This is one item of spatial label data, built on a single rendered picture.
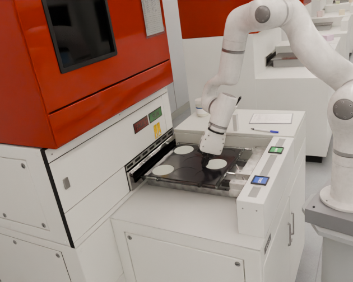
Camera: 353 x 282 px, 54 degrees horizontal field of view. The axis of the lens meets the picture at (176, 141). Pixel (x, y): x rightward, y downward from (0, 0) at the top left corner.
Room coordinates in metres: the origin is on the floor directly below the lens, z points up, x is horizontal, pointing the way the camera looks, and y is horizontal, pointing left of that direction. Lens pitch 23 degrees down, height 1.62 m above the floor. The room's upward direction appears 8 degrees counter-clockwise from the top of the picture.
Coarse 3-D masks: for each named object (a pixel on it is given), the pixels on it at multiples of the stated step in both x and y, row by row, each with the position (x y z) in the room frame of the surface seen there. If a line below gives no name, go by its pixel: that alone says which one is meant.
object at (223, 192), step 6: (150, 180) 1.42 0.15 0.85; (162, 186) 1.39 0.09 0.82; (168, 186) 1.37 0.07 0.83; (174, 186) 1.35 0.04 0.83; (180, 186) 1.34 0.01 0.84; (186, 186) 1.32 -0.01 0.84; (192, 186) 1.31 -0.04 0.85; (204, 192) 1.28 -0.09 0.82; (210, 192) 1.27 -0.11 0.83; (216, 192) 1.25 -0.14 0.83; (222, 192) 1.24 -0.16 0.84; (228, 192) 1.23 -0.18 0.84
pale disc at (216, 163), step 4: (212, 160) 1.43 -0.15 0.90; (216, 160) 1.42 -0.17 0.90; (220, 160) 1.42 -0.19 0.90; (224, 160) 1.41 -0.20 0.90; (208, 164) 1.39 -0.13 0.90; (212, 164) 1.38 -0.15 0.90; (216, 164) 1.38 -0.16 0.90; (220, 164) 1.37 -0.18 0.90; (224, 164) 1.37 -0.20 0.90; (212, 168) 1.35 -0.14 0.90; (216, 168) 1.34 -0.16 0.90
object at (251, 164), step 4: (252, 156) 1.45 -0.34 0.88; (256, 156) 1.44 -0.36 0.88; (260, 156) 1.44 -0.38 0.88; (248, 160) 1.41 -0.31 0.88; (252, 160) 1.41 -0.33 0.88; (256, 160) 1.40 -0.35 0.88; (248, 164) 1.37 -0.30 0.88; (252, 164) 1.37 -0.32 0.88; (244, 168) 1.34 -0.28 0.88; (248, 168) 1.34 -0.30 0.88; (252, 168) 1.33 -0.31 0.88; (232, 192) 1.18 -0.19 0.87; (236, 192) 1.17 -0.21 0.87; (236, 196) 1.17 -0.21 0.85
